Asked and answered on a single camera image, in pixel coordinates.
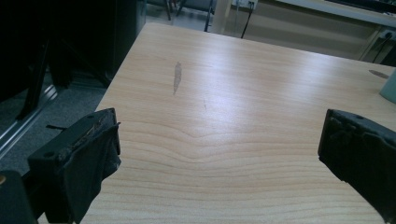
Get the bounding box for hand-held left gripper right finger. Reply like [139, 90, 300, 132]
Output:
[317, 108, 396, 224]

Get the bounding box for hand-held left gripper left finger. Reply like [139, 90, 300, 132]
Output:
[27, 107, 122, 224]

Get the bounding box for pale green container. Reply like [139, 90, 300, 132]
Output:
[378, 68, 396, 105]

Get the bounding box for black metal stand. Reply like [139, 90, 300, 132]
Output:
[15, 36, 52, 121]

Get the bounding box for black cabinet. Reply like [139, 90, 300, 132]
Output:
[106, 0, 148, 78]

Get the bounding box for black chair legs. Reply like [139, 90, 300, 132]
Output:
[163, 0, 217, 33]

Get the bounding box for black cable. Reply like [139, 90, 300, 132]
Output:
[240, 2, 255, 40]

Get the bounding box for white wall socket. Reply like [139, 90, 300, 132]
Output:
[232, 0, 259, 9]

